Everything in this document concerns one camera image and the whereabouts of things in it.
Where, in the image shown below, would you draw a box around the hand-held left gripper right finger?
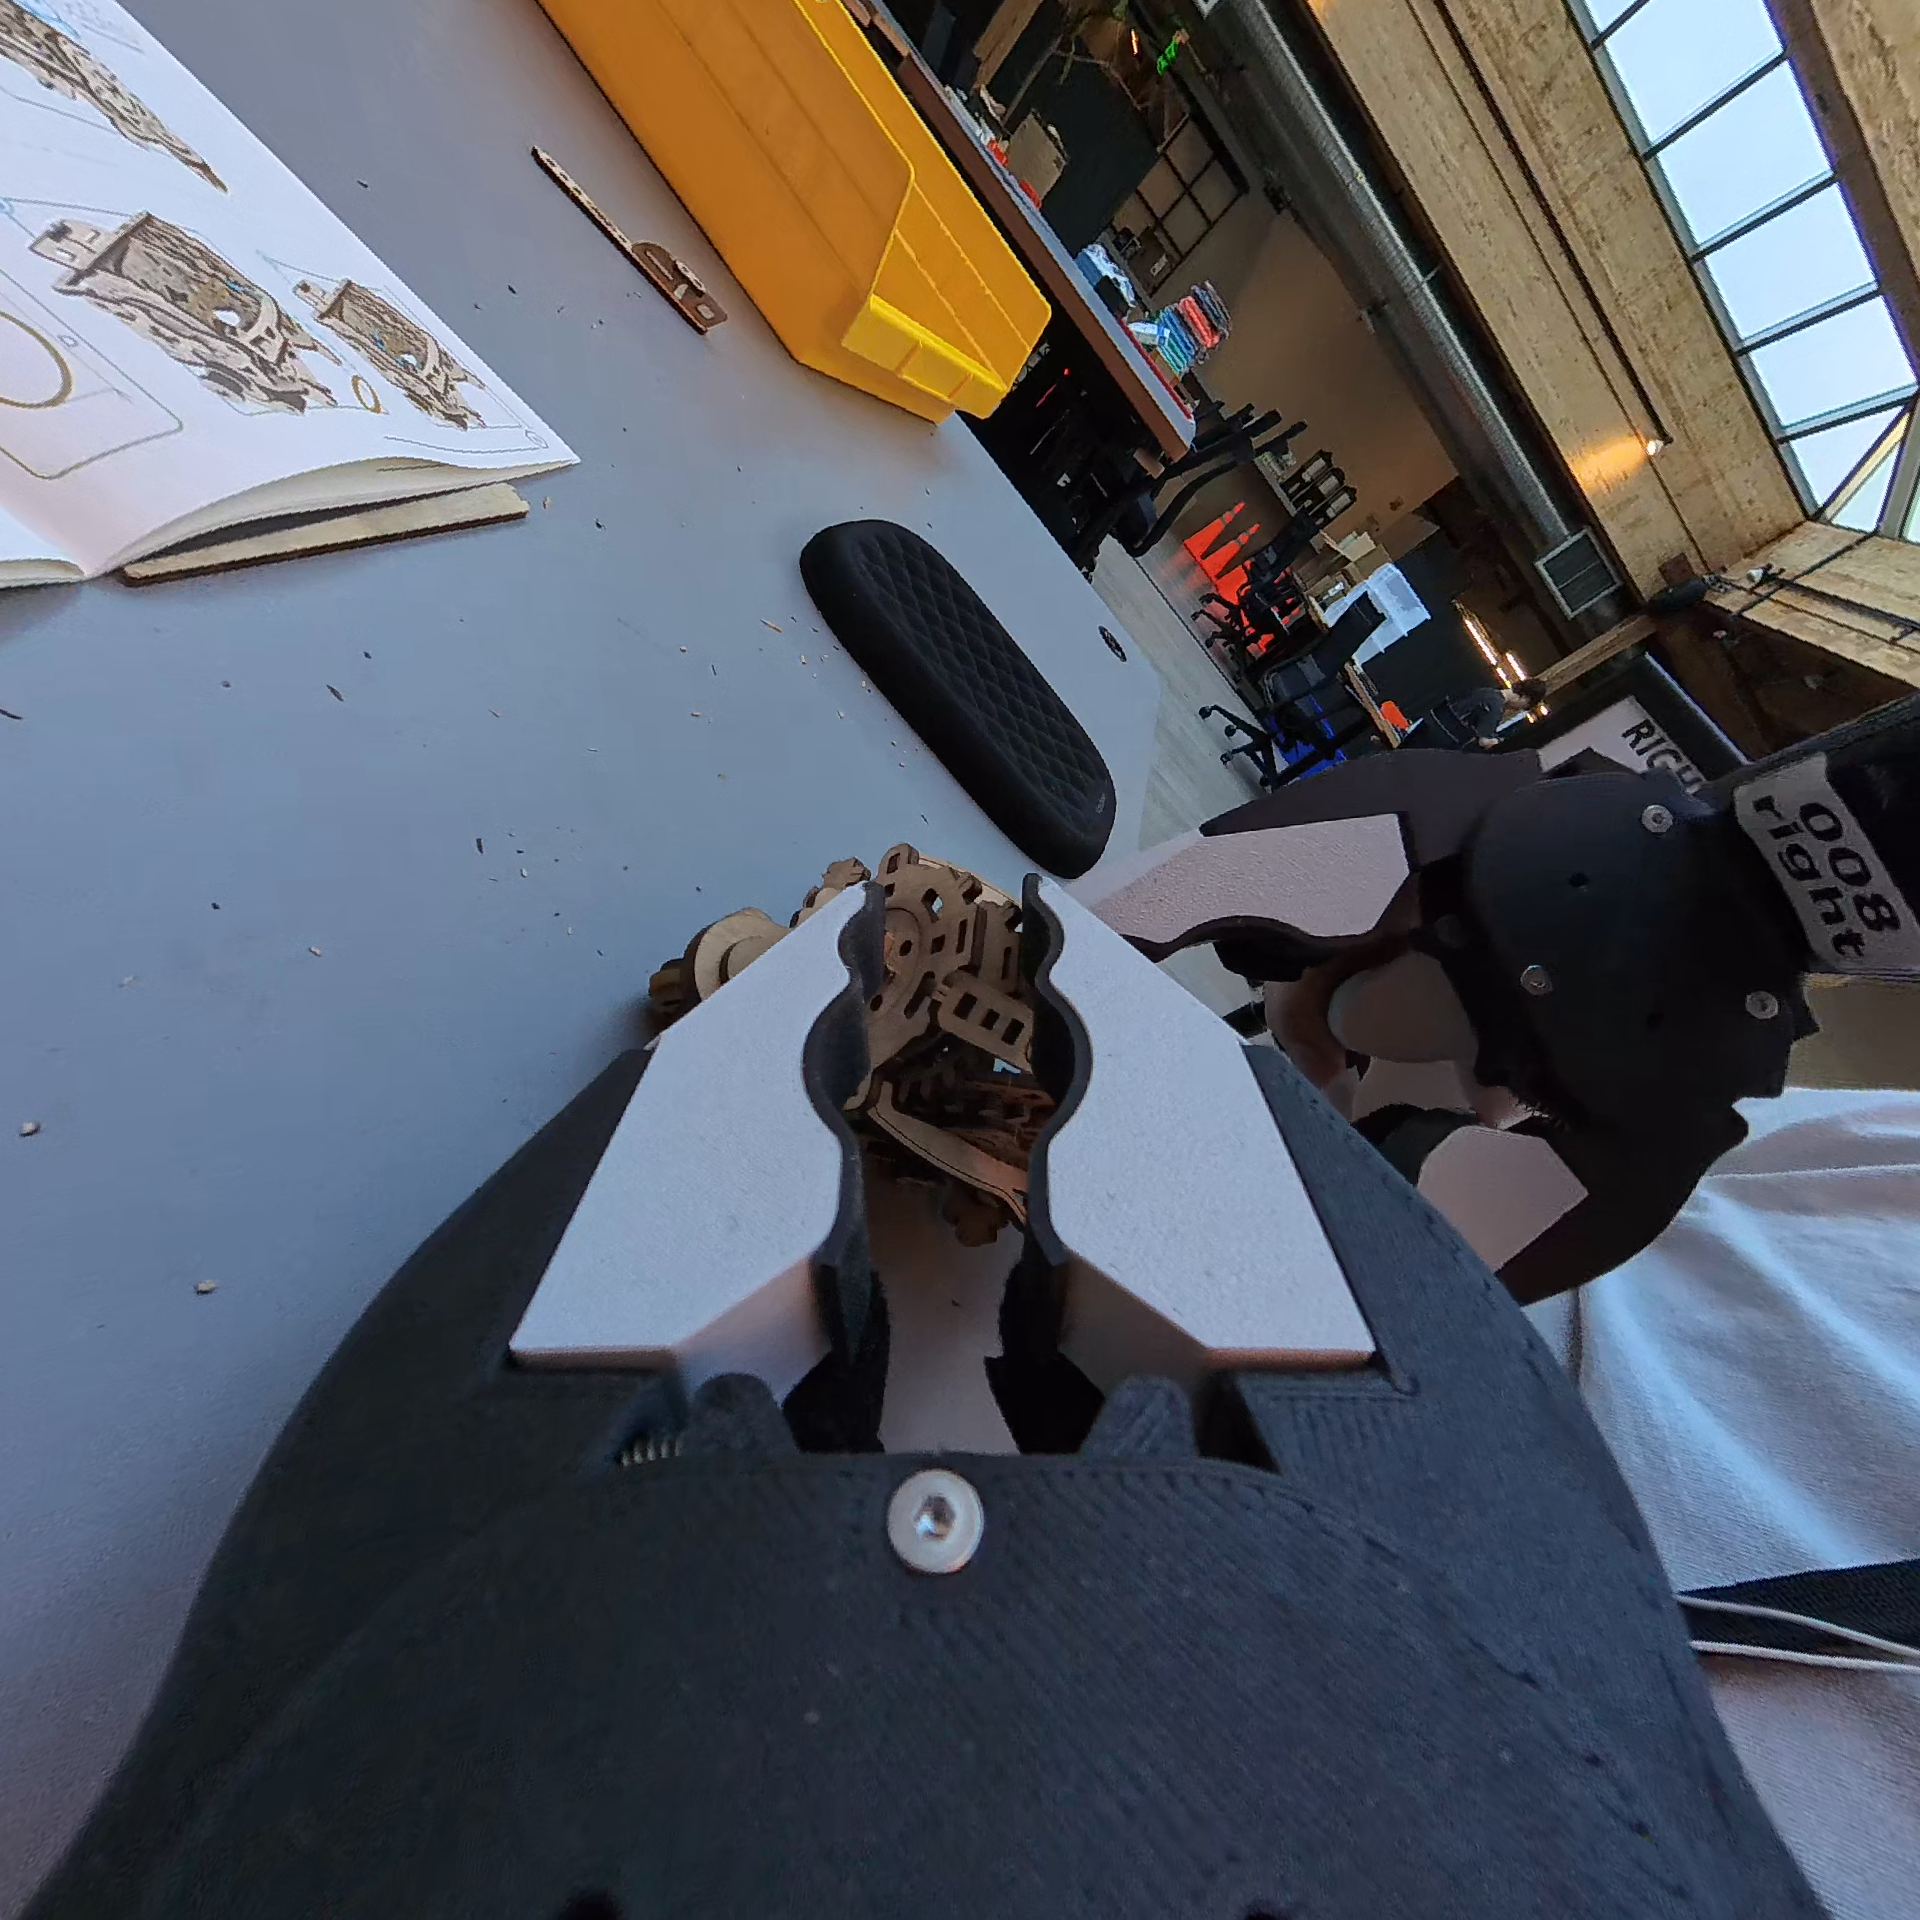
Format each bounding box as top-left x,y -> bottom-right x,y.
982,872 -> 1383,1453

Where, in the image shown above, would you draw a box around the orange cones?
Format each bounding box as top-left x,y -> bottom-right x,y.
1182,508 -> 1280,605

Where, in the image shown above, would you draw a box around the grey wall vent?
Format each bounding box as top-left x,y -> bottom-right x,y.
1529,532 -> 1629,618

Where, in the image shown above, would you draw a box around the long work table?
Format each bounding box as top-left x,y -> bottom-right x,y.
861,0 -> 1201,453

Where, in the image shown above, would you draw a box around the white earphone cable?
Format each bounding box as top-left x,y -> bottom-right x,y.
1677,1592 -> 1920,1670

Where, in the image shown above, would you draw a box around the black wrist rest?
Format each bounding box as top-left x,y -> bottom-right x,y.
797,517 -> 1119,882

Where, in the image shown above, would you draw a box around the row of black office chairs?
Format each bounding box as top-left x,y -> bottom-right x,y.
1191,517 -> 1418,788

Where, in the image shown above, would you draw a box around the yellow plastic bin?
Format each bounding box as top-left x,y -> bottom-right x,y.
534,0 -> 1052,426

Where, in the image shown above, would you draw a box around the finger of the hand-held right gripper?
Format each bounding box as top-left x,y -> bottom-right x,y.
1357,1101 -> 1593,1277
1069,814 -> 1425,986

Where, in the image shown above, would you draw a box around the silver ventilation duct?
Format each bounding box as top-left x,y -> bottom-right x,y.
1207,0 -> 1599,600

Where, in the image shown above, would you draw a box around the wooden mechanical puzzle model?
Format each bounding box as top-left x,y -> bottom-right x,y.
647,844 -> 1074,1248

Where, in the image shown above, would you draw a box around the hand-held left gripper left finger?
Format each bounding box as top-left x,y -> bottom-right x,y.
508,882 -> 894,1453

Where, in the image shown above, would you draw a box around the stack of coloured cloths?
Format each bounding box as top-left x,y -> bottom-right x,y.
1132,282 -> 1233,376

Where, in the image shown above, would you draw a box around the wooden puzzle strip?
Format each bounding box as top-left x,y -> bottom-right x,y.
530,143 -> 730,335

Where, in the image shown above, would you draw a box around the person's right hand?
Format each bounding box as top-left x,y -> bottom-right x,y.
1263,967 -> 1360,1103

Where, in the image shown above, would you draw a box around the white banner sign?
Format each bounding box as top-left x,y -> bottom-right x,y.
1536,698 -> 1712,805

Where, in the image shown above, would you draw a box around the skylight window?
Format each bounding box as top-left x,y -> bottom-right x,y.
1567,0 -> 1920,535

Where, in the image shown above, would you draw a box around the wide black strap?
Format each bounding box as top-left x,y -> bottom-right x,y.
1669,1551 -> 1920,1644

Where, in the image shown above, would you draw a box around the person's white shirt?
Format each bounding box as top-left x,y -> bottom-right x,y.
1529,1087 -> 1920,1920

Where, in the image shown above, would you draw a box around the grey desk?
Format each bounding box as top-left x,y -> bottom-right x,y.
0,0 -> 1201,1846

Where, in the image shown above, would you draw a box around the white instruction booklet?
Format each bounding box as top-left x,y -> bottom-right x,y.
0,0 -> 583,590

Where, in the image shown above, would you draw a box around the wooden puzzle sheet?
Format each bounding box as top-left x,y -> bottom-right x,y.
116,480 -> 530,587

